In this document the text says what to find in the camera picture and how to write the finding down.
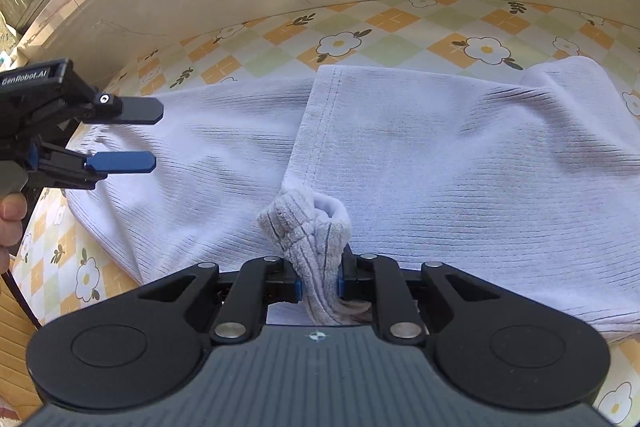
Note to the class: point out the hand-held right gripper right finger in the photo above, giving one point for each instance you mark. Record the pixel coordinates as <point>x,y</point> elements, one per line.
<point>340,287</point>

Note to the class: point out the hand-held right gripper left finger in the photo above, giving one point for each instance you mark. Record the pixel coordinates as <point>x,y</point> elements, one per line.
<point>298,291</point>

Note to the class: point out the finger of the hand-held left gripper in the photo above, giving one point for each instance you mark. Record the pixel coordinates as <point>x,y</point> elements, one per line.
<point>125,162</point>
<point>135,111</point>

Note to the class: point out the pale blue fleece-lined pants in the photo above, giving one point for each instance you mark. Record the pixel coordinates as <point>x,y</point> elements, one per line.
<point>425,157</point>

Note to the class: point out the person's left hand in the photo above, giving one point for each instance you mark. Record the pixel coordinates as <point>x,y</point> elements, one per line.
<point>12,209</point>

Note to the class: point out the floral checked tablecloth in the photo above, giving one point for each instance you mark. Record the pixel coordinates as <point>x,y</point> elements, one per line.
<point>400,42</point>

